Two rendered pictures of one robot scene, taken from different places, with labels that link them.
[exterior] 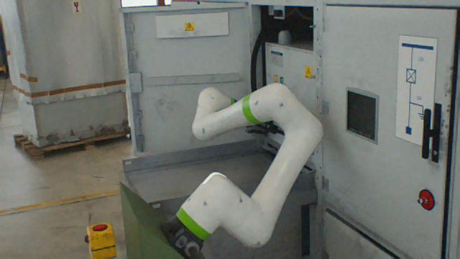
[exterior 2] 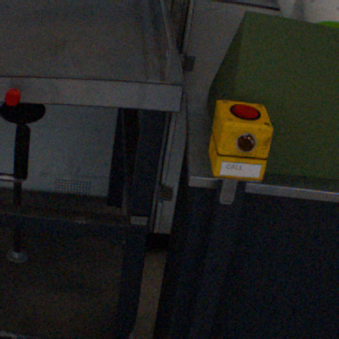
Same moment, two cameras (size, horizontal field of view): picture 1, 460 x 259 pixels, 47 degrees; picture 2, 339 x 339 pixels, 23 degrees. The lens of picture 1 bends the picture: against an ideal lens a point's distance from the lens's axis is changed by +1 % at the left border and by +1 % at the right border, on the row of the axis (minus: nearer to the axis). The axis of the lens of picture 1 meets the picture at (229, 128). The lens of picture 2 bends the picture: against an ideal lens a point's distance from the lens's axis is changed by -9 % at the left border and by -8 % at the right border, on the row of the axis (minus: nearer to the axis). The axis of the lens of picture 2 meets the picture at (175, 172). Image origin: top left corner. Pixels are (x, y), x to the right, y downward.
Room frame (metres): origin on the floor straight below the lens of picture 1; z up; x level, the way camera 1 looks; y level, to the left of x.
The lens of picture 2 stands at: (1.48, 1.63, 1.49)
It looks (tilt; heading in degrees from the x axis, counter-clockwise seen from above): 31 degrees down; 281
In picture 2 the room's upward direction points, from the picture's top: 9 degrees clockwise
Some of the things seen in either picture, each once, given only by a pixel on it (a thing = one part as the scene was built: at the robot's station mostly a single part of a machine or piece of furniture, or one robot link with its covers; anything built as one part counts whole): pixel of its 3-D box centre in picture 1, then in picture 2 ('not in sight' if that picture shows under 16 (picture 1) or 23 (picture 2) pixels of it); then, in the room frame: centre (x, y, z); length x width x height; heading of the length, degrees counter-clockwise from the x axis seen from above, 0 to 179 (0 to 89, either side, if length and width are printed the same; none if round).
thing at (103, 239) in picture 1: (101, 241); (240, 139); (1.62, 0.45, 0.85); 0.08 x 0.08 x 0.10; 20
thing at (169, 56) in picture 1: (190, 80); not in sight; (2.61, 0.18, 1.21); 0.63 x 0.07 x 0.74; 91
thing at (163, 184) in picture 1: (213, 185); (32, 25); (2.16, 0.08, 0.82); 0.68 x 0.62 x 0.06; 110
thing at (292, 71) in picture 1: (289, 102); not in sight; (2.29, -0.27, 1.15); 0.48 x 0.01 x 0.48; 20
